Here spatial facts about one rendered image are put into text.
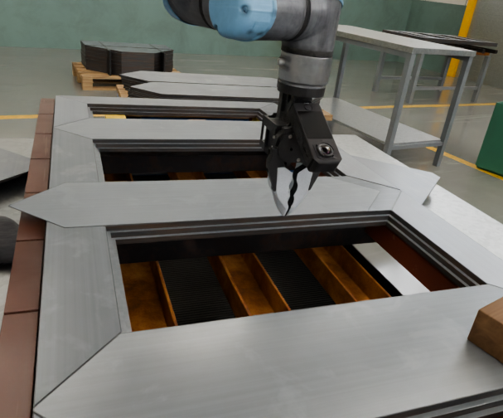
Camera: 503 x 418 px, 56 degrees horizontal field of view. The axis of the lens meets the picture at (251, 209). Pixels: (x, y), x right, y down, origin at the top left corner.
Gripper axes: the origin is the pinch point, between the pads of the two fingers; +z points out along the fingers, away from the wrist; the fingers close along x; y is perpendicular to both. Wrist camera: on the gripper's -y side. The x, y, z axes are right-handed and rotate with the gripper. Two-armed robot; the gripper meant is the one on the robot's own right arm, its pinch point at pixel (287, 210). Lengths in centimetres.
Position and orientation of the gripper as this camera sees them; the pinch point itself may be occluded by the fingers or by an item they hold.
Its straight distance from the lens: 76.9
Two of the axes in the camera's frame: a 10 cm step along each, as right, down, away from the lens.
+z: -1.1, 9.0, 4.3
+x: -9.4, 0.5, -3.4
